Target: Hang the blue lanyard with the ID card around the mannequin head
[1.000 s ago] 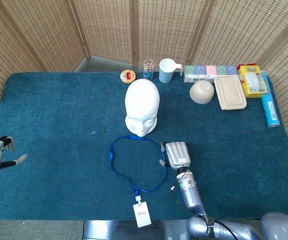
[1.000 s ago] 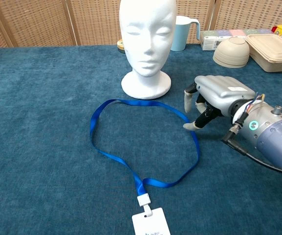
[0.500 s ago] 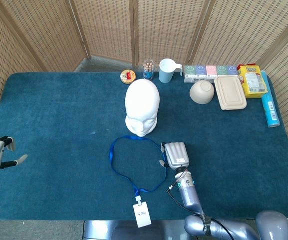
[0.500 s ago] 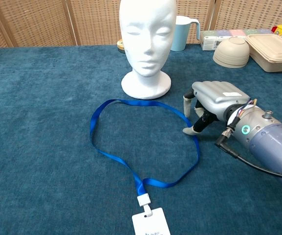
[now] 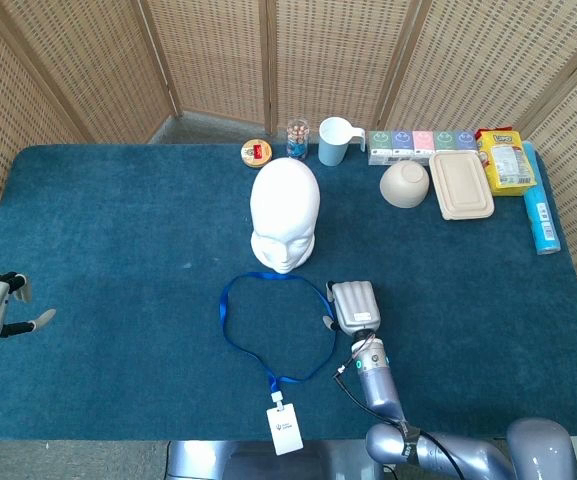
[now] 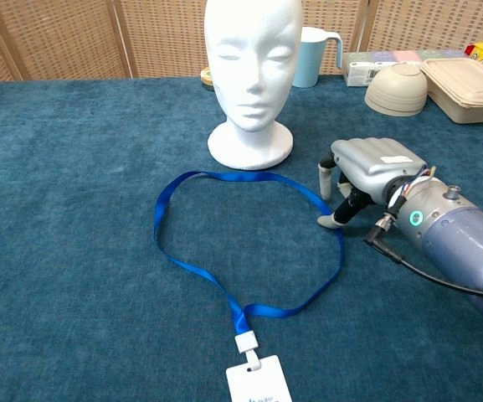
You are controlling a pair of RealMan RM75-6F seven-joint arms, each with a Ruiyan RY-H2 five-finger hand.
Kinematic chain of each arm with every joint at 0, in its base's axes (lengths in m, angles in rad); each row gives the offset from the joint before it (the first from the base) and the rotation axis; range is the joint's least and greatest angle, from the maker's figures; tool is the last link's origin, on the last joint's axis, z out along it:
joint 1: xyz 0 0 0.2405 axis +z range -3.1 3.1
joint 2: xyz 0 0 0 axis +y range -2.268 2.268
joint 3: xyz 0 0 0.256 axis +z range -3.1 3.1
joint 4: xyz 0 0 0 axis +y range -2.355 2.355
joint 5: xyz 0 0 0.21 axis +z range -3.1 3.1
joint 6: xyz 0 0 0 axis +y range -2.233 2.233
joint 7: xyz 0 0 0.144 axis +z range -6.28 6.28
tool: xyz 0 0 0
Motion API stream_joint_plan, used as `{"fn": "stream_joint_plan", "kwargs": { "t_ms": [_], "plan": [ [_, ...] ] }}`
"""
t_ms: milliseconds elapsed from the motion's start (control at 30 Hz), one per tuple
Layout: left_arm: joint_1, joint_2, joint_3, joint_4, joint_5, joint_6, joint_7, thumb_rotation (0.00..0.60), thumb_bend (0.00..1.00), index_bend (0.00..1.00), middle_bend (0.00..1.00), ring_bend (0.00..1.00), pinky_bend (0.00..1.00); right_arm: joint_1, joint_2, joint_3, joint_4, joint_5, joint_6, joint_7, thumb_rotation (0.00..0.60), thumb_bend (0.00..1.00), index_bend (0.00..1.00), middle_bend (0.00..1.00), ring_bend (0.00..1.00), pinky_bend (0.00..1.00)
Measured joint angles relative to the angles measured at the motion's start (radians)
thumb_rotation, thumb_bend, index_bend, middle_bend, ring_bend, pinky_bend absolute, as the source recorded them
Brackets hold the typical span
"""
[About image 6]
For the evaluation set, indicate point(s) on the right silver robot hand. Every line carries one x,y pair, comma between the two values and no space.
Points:
371,159

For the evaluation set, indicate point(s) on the white ID badge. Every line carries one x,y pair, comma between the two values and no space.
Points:
258,381

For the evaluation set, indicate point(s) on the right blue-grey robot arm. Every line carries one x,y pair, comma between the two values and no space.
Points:
458,234

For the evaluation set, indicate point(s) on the beige upturned bowl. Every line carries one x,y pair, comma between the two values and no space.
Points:
396,92

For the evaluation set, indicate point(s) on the multicolour tissue packet bundle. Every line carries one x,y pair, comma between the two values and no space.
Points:
358,67

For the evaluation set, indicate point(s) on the beige lidded lunch box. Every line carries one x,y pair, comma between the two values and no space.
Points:
467,92

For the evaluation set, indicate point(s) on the white foam mannequin head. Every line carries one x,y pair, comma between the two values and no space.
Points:
251,63

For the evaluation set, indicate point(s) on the round red yellow tin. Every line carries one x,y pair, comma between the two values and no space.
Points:
207,79

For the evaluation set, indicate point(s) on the dark teal table cloth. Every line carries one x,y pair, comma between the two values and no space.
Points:
78,230

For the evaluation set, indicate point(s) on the wicker folding screen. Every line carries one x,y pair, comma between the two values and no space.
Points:
57,37

